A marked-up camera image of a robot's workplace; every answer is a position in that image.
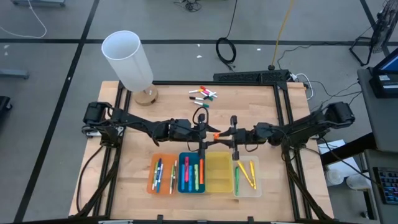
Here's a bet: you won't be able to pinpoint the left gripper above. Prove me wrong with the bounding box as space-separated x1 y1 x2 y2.
169 118 221 158

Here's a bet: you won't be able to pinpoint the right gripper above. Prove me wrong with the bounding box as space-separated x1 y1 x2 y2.
217 123 274 161

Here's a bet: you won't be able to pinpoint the yellow translucent plastic bin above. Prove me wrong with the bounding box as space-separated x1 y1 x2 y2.
205 151 234 193

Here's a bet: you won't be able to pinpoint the yellow thin pen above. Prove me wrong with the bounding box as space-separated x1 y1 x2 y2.
236 160 253 188
249 160 257 190

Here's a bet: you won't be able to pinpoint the blue plastic bin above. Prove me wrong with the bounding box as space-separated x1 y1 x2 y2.
177 151 206 194

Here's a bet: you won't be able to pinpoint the green white thin pen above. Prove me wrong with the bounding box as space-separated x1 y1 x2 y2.
169 164 175 195
151 161 159 191

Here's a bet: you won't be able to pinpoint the orange translucent plastic bin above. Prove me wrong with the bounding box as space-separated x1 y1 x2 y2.
146 153 180 195

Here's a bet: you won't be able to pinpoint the blue thin pen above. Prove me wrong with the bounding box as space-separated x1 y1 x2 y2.
155 157 163 194

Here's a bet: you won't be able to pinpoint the clear plastic bin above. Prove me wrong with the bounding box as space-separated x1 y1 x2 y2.
232 155 262 198

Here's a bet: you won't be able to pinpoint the black power strip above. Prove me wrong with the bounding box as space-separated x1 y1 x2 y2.
213 69 290 84

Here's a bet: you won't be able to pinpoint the round wooden lamp base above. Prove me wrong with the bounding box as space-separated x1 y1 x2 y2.
134 83 159 106

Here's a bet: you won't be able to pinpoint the white cylindrical lamp shade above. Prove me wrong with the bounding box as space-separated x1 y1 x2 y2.
101 30 154 93

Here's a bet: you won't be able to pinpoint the clear plastic cup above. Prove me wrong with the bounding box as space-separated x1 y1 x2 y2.
325 168 345 187
346 173 368 190

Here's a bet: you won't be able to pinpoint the white paper sheets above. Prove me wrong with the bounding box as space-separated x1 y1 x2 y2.
317 139 361 170

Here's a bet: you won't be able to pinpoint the grey desk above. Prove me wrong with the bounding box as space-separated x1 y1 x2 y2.
356 67 398 153

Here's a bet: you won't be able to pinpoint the black mini computer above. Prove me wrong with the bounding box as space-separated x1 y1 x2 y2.
369 72 398 99

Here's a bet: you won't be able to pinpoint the black keyboard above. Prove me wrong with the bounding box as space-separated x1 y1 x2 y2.
373 166 398 205

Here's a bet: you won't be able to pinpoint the large monitor screen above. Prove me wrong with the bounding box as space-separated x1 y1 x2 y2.
373 46 398 74

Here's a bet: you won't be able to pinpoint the black looped camera cable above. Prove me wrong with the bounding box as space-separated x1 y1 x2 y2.
192 106 210 125

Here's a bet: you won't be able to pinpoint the black hanging cable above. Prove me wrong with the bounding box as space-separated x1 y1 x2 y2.
216 0 239 71

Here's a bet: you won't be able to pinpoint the white cable loop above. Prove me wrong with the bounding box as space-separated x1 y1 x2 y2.
294 73 315 101

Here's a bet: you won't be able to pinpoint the yellow hanging cable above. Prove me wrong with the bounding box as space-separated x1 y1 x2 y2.
269 0 295 71

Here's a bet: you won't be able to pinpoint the black diagonal frame strut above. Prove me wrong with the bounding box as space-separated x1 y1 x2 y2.
320 133 377 166

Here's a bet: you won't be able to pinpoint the black floor cable bundle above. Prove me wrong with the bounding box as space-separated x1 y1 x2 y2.
174 0 203 12

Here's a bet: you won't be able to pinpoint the white floor cable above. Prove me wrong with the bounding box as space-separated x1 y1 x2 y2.
0 0 47 40

